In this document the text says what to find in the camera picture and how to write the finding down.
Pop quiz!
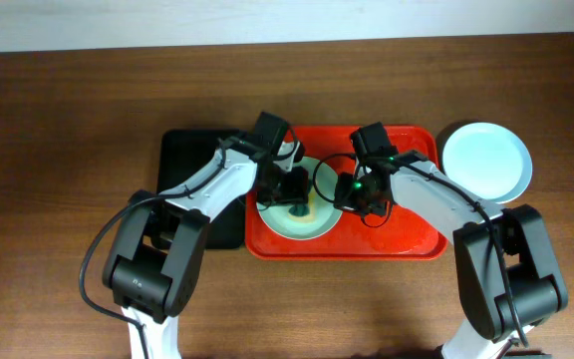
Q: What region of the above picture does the light blue plate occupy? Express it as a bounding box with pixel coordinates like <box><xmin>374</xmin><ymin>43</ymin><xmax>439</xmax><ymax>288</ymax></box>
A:
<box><xmin>441</xmin><ymin>122</ymin><xmax>533</xmax><ymax>203</ymax></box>

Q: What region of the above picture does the red plastic tray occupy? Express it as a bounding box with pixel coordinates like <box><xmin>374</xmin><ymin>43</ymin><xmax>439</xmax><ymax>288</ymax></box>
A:
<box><xmin>245</xmin><ymin>125</ymin><xmax>447</xmax><ymax>260</ymax></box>

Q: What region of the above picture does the mint green plate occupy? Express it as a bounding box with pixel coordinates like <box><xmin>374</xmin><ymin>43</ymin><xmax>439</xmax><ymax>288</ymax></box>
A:
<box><xmin>256</xmin><ymin>157</ymin><xmax>342</xmax><ymax>241</ymax></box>

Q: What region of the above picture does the white plate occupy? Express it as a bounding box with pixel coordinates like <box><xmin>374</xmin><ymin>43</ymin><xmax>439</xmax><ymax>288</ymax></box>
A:
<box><xmin>487</xmin><ymin>148</ymin><xmax>533</xmax><ymax>203</ymax></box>

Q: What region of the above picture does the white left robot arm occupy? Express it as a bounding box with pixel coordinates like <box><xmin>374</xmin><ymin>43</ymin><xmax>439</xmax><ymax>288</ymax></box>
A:
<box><xmin>97</xmin><ymin>136</ymin><xmax>304</xmax><ymax>358</ymax></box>

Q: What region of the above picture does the black plastic tray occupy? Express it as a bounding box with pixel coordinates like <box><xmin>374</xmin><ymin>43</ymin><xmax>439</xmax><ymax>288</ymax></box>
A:
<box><xmin>156</xmin><ymin>129</ymin><xmax>246</xmax><ymax>250</ymax></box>

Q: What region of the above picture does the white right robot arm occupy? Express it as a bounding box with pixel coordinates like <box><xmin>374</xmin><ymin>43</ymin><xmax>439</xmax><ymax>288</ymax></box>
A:
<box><xmin>333</xmin><ymin>151</ymin><xmax>569</xmax><ymax>358</ymax></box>

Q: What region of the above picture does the green and yellow sponge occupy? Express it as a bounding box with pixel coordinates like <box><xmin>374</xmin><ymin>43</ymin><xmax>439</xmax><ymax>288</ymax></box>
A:
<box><xmin>288</xmin><ymin>203</ymin><xmax>311</xmax><ymax>219</ymax></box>

